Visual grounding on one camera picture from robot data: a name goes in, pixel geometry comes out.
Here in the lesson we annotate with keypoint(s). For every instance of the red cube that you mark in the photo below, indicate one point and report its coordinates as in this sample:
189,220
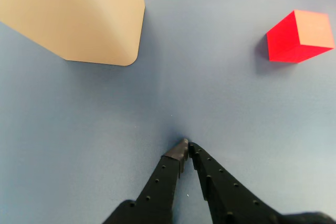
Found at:
294,40

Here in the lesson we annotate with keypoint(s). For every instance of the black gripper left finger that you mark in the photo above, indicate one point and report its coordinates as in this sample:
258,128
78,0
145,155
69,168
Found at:
157,190

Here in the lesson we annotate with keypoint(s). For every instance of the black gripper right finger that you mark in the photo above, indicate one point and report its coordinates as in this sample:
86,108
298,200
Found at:
231,200

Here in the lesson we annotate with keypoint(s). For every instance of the beige metal square box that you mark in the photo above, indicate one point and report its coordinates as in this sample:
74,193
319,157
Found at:
73,14

